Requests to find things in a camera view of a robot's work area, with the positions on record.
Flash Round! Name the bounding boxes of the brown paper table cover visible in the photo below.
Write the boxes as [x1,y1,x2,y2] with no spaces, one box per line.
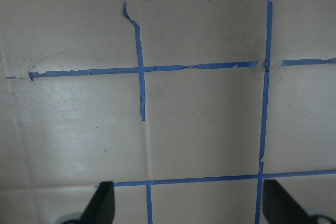
[1,0,335,223]

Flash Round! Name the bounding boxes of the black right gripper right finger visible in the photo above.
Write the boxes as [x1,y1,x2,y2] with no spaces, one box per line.
[262,179,316,224]

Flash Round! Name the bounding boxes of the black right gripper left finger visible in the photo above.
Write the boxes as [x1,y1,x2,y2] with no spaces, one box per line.
[81,181,115,224]

